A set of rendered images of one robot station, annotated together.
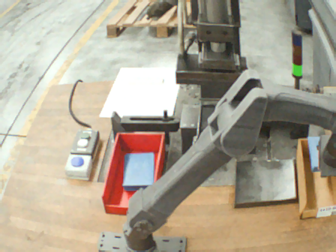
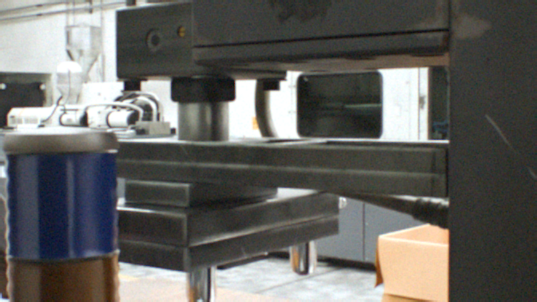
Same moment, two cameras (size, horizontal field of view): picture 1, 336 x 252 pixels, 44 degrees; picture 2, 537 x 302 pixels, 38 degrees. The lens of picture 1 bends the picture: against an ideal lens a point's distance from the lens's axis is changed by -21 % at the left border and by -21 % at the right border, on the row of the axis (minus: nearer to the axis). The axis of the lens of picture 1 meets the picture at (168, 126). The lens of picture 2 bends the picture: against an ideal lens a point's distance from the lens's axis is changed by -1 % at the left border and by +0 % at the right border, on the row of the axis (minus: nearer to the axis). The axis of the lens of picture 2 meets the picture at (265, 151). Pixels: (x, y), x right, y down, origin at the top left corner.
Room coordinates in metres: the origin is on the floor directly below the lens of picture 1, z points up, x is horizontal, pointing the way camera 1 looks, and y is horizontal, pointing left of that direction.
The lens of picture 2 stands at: (1.37, -0.61, 1.20)
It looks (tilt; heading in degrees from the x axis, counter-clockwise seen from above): 3 degrees down; 118
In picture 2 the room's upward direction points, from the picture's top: straight up
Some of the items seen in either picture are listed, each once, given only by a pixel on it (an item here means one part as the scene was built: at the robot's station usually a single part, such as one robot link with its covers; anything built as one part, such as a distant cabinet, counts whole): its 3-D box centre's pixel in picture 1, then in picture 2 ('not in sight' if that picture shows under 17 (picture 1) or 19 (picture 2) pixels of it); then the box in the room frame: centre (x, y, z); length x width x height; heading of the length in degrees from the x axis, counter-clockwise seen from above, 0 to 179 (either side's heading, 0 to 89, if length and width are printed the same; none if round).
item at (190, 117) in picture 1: (220, 118); not in sight; (1.07, -0.13, 0.98); 0.20 x 0.10 x 0.01; 82
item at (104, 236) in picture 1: (139, 237); not in sight; (0.70, 0.08, 0.94); 0.20 x 0.07 x 0.08; 82
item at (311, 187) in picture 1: (319, 178); not in sight; (0.83, -0.39, 0.93); 0.25 x 0.13 x 0.08; 172
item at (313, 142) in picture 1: (321, 151); not in sight; (0.86, -0.39, 1.00); 0.15 x 0.07 x 0.03; 172
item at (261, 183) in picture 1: (266, 182); not in sight; (0.88, -0.24, 0.91); 0.17 x 0.16 x 0.02; 82
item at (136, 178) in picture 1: (138, 169); not in sight; (0.97, 0.08, 0.92); 0.15 x 0.07 x 0.03; 179
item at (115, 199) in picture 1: (134, 174); not in sight; (0.94, 0.09, 0.93); 0.25 x 0.12 x 0.06; 172
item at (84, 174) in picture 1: (79, 170); not in sight; (0.99, 0.24, 0.90); 0.07 x 0.07 x 0.06; 82
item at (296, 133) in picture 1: (300, 124); not in sight; (1.07, -0.38, 0.95); 0.06 x 0.03 x 0.09; 82
